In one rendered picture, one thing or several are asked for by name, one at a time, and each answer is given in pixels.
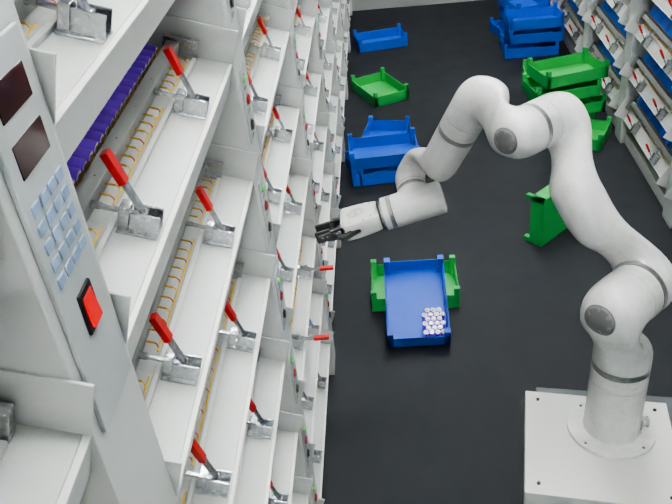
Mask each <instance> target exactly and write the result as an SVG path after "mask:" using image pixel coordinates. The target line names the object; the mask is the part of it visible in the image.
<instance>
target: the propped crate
mask: <svg viewBox="0 0 672 504"><path fill-rule="evenodd" d="M443 260H444V259H443V254H442V255H437V259H428V260H410V261H393V262H390V258H384V282H385V305H386V327H387V341H388V348H391V347H412V346H432V345H450V340H451V329H450V321H449V311H448V301H447V291H446V281H445V271H444V263H443ZM437 307H440V308H441V309H442V311H443V312H444V313H445V321H446V328H444V336H431V337H423V333H422V313H423V312H424V309H425V308H429V309H431V308H435V309H436V308H437Z"/></svg>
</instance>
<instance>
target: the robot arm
mask: <svg viewBox="0 0 672 504"><path fill-rule="evenodd" d="M482 129H484V131H485V134H486V136H487V139H488V142H489V144H490V146H491V147H492V149H493V150H494V151H495V152H497V153H498V154H500V155H502V156H505V157H508V158H513V159H523V158H527V157H530V156H533V155H535V154H537V153H539V152H541V151H542V150H544V149H546V148H548V150H549V152H550V155H551V176H550V182H549V191H550V195H551V198H552V201H553V203H554V205H555V207H556V209H557V211H558V213H559V214H560V216H561V218H562V220H563V221H564V223H565V225H566V226H567V228H568V230H569V231H570V232H571V234H572V235H573V236H574V237H575V239H576V240H577V241H578V242H580V243H581V244H582V245H583V246H585V247H587V248H589V249H592V250H594V251H596V252H598V253H599V254H601V255H602V256H603V257H604V258H605V259H606V260H607V261H608V262H609V264H610V265H611V267H612V269H613V271H612V272H611V273H609V274H608V275H607V276H605V277H604V278H602V279H601V280H600V281H598V282H597V283H596V284H595V285H594V286H593V287H592V288H591V289H590V290H589V291H588V292H587V294H586V295H585V297H584V299H583V302H582V305H581V309H580V321H581V324H582V326H583V327H584V329H585V330H586V331H587V332H588V333H589V335H590V336H591V338H592V340H593V351H592V359H591V366H590V374H589V381H588V389H587V396H586V400H583V401H581V402H579V403H577V404H576V405H575V406H574V407H572V408H571V410H570V411H569V413H568V416H567V429H568V432H569V434H570V436H571V437H572V439H573V440H574V441H575V442H576V443H577V444H578V445H579V446H580V447H581V448H583V449H584V450H586V451H588V452H589V453H591V454H594V455H596V456H599V457H602V458H606V459H611V460H632V459H635V458H639V457H641V456H643V455H645V454H646V453H648V452H649V451H650V450H651V449H652V448H653V446H654V444H655V440H656V428H655V426H654V423H653V422H652V420H651V419H650V416H648V415H647V414H646V413H644V412H643V410H644V405H645V400H646V394H647V389H648V384H649V378H650V373H651V368H652V362H653V347H652V344H651V342H650V341H649V339H648V338H647V337H646V336H645V335H644V334H643V333H642V331H643V329H644V327H645V325H646V324H647V323H648V322H649V321H650V320H652V319H653V318H654V317H655V316H656V315H657V314H659V313H660V312H661V311H662V310H663V309H665V308H666V307H667V306H668V305H669V304H670V303H671V302H672V264H671V263H670V261H669V260H668V259H667V258H666V256H665V255H664V254H663V253H662V252H661V251H660V250H658V249H657V248H656V247H655V246H654V245H653V244H652V243H650V242H649V241H648V240H647V239H645V238H644V237H643V236H642V235H640V234H639V233H638V232H637V231H636V230H634V229H633V228H632V227H631V226H630V225H629V224H628V223H627V222H626V221H625V220H624V219H623V218H622V217H621V216H620V214H619V213H618V211H617V210H616V208H615V207H614V205H613V203H612V201H611V200H610V198H609V196H608V194H607V192H606V190H605V188H604V186H603V185H602V183H601V181H600V179H599V177H598V174H597V172H596V169H595V165H594V161H593V156H592V126H591V121H590V117H589V114H588V112H587V110H586V108H585V106H584V105H583V103H582V102H581V101H580V100H579V99H578V98H577V97H576V96H574V95H573V94H571V93H568V92H562V91H557V92H550V93H547V94H545V95H542V96H540V97H538V98H535V99H533V100H531V101H529V102H526V103H524V104H522V105H520V106H513V105H510V104H509V90H508V88H507V87H506V85H505V84H504V83H503V82H501V81H500V80H498V79H496V78H493V77H489V76H474V77H471V78H469V79H467V80H466V81H465V82H463V83H462V84H461V86H460V87H459V88H458V90H457V91H456V93H455V95H454V96H453V98H452V100H451V102H450V104H449V106H448V108H447V110H446V111H445V113H444V115H443V117H442V119H441V121H440V123H439V125H438V126H437V128H436V130H435V132H434V134H433V136H432V138H431V140H430V142H429V144H428V146H427V148H425V147H418V148H414V149H411V150H409V151H408V152H407V153H406V154H405V156H404V157H403V159H402V160H401V162H400V164H399V166H398V168H397V171H396V174H395V184H396V188H397V193H395V194H391V195H389V196H385V197H382V198H379V202H380V203H379V202H378V201H373V202H366V203H362V204H357V205H353V206H350V207H346V208H343V209H341V211H340V214H339V215H338V216H337V217H336V218H334V219H331V220H330V222H329V221H327V222H324V223H321V224H317V225H315V229H316V233H315V237H316V240H317V242H318V244H321V243H324V242H328V241H331V240H340V241H342V242H345V241H346V240H348V241H351V240H355V239H359V238H362V237H365V236H368V235H370V234H373V233H375V232H378V231H380V230H382V229H384V230H385V229H386V227H387V228H388V230H391V229H395V228H398V227H401V226H405V225H408V224H411V223H415V222H418V221H421V220H425V219H428V218H431V217H435V216H438V215H441V214H445V213H447V203H446V199H445V196H444V193H443V190H442V187H441V185H440V183H439V182H443V181H446V180H448V179H450V178H451V177H452V176H453V175H454V174H455V173H456V171H457V170H458V168H459V167H460V165H461V163H462V162H463V160H464V159H465V157H466V155H467V154H468V152H469V150H470V149H471V147H472V146H473V144H474V142H475V141H476V139H477V137H478V136H479V134H480V132H481V131H482ZM426 175H427V176H428V177H430V178H431V179H433V180H435V181H434V182H430V183H426V180H425V177H426ZM343 229H344V230H345V233H344V232H343ZM337 231H341V232H337Z"/></svg>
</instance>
